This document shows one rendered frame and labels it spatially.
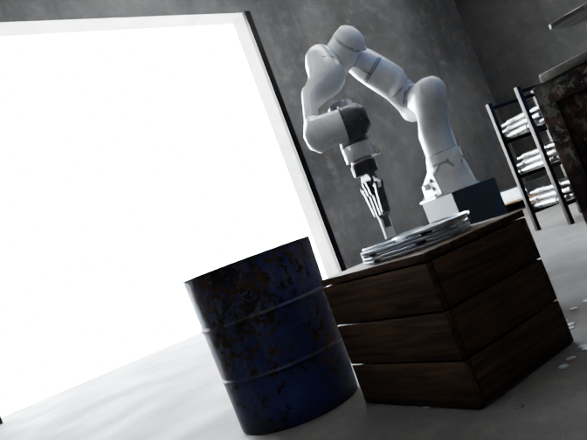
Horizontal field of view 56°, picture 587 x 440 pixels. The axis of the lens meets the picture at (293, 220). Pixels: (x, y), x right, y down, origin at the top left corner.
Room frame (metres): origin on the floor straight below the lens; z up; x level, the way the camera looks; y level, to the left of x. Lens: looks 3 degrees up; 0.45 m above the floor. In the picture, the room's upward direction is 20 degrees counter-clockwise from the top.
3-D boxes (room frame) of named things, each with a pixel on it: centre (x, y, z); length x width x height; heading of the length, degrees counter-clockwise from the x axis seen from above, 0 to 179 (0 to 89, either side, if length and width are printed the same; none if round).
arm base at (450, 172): (1.92, -0.54, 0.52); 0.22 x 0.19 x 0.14; 20
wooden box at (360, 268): (1.46, -0.28, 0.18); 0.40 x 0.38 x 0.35; 34
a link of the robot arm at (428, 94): (1.85, -0.56, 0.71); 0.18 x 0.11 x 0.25; 7
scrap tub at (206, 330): (1.74, 0.18, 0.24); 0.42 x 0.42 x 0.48
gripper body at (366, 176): (1.61, -0.25, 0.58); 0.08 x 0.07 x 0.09; 13
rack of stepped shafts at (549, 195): (3.81, -1.81, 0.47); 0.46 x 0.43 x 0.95; 16
